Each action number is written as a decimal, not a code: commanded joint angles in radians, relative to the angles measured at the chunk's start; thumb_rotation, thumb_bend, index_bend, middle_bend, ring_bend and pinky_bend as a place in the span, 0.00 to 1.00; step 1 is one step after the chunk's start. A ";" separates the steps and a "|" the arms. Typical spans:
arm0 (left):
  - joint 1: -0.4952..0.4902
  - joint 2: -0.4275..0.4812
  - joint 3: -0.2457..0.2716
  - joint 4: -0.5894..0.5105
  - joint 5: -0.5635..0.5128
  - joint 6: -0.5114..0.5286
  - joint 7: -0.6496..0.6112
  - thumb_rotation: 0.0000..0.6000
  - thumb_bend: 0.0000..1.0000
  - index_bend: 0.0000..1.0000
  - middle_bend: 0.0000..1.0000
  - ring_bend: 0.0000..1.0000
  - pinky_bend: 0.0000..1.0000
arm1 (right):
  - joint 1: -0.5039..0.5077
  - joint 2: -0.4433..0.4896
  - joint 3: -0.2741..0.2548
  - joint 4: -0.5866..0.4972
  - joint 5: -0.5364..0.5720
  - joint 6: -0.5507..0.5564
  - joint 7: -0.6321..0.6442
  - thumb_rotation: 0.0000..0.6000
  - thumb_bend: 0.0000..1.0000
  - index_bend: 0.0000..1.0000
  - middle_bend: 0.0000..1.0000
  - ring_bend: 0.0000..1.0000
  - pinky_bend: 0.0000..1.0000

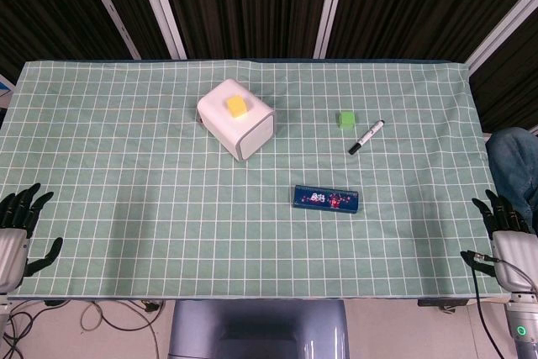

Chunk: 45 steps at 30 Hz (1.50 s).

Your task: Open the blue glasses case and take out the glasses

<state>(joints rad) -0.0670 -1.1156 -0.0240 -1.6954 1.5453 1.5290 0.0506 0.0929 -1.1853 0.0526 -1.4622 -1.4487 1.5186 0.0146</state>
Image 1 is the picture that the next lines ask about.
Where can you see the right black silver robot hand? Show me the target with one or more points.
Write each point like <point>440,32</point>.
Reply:
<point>515,249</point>

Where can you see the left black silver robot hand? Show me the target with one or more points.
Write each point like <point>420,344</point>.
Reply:
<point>12,249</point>

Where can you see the black white marker pen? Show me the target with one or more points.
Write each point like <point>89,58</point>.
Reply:
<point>366,136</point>

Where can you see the blue pencil case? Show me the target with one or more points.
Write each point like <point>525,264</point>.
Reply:
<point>325,199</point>

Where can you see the green grid tablecloth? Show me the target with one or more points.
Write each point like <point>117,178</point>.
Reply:
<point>147,207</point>

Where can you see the white toaster-shaped box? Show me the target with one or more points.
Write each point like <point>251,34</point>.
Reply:
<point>218,119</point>

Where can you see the person's leg in jeans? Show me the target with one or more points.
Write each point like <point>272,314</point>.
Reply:
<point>510,161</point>

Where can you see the black floor plug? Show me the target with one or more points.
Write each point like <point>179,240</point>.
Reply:
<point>150,306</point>

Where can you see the white blue sign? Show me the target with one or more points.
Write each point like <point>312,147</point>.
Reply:
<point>4,90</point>

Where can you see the green cube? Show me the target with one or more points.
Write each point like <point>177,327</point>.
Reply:
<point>347,119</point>

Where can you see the blue-grey robot torso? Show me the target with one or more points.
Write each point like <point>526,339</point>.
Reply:
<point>256,329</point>

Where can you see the yellow cube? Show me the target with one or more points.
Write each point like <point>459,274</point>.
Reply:
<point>236,107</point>

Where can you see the small black table bracket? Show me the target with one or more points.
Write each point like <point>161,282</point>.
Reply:
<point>54,302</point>

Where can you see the long black table bracket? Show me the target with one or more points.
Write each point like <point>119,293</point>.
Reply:
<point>441,304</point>

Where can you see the slanted white frame post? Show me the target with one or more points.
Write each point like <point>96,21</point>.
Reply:
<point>504,29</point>

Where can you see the thin white frame post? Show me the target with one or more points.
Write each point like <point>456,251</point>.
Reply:
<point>110,8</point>

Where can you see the wide white frame post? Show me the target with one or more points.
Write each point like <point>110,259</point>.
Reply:
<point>161,6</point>

